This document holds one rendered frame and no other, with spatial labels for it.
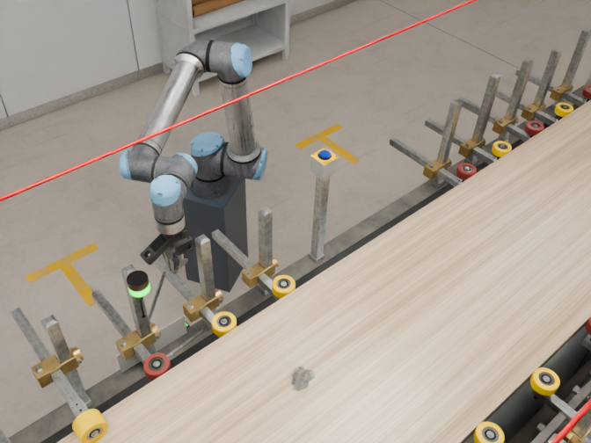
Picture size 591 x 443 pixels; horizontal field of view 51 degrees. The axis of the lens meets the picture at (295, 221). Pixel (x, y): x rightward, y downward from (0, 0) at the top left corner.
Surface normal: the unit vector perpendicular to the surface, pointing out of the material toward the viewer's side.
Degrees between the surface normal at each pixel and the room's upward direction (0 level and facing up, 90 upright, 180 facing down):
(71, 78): 90
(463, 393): 0
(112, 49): 90
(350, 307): 0
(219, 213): 90
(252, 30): 0
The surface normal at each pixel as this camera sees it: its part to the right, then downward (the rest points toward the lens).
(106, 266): 0.03, -0.72
